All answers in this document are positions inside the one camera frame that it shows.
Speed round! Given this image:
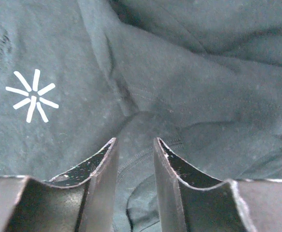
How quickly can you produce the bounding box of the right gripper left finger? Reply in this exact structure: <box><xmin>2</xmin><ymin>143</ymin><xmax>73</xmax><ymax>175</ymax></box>
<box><xmin>4</xmin><ymin>138</ymin><xmax>119</xmax><ymax>232</ymax></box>

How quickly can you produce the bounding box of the black t shirt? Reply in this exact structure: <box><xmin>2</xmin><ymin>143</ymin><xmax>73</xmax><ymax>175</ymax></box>
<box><xmin>0</xmin><ymin>0</ymin><xmax>282</xmax><ymax>232</ymax></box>

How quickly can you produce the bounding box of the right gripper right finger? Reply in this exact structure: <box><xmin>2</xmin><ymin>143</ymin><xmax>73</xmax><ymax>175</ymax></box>
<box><xmin>154</xmin><ymin>138</ymin><xmax>257</xmax><ymax>232</ymax></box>

